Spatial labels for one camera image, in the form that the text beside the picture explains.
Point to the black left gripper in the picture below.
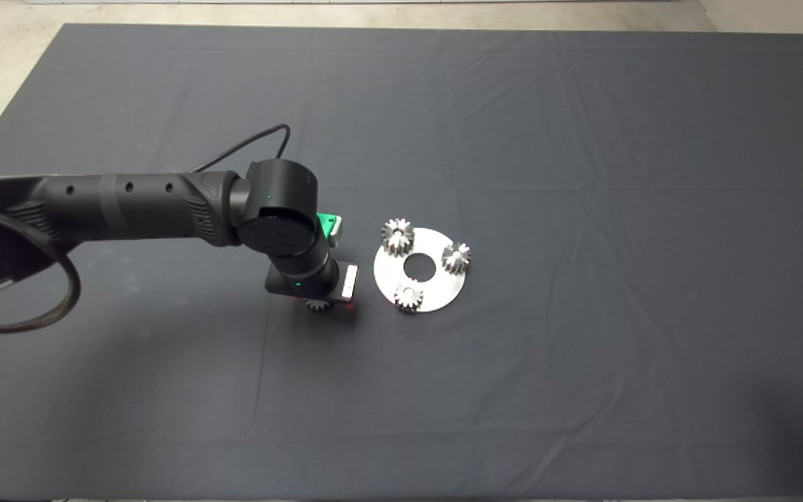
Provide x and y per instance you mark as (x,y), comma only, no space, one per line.
(276,286)

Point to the small steel gear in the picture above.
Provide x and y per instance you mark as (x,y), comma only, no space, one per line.
(456,259)
(318,307)
(408,298)

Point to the large steel gear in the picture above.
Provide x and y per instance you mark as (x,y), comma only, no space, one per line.
(397,240)

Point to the round metal plate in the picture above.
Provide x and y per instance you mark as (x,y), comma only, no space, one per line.
(436,289)

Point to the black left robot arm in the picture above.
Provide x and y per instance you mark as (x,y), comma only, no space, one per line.
(129,206)

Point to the dark grey table cloth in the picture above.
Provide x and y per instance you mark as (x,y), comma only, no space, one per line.
(583,139)

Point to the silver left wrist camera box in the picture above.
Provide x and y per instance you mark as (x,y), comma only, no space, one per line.
(335,233)

